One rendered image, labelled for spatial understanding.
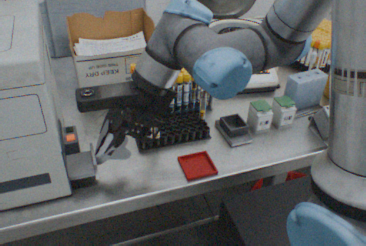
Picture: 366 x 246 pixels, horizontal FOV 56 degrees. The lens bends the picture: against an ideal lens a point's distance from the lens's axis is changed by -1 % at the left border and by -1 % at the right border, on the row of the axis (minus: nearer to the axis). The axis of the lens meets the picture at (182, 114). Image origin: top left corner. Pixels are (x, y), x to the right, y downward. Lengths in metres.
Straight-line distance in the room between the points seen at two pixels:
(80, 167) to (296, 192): 0.40
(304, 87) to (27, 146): 0.64
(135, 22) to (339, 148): 0.91
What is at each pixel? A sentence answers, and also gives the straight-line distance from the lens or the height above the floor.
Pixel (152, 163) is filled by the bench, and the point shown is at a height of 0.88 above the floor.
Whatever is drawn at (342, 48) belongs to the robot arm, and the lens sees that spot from 0.30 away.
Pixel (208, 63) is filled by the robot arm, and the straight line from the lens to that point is 0.49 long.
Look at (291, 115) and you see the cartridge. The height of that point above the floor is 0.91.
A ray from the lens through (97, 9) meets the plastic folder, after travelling 1.17.
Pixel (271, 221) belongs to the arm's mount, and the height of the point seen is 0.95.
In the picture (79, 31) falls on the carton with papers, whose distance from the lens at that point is 1.14.
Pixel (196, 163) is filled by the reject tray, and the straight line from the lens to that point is 0.75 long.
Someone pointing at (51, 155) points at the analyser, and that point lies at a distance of 0.64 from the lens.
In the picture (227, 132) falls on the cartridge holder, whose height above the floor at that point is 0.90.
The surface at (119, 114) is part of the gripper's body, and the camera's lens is 0.64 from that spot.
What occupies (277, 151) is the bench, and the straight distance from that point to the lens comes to 0.82.
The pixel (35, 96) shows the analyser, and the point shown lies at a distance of 0.56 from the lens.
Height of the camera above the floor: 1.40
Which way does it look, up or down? 37 degrees down
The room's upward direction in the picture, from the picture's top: 2 degrees clockwise
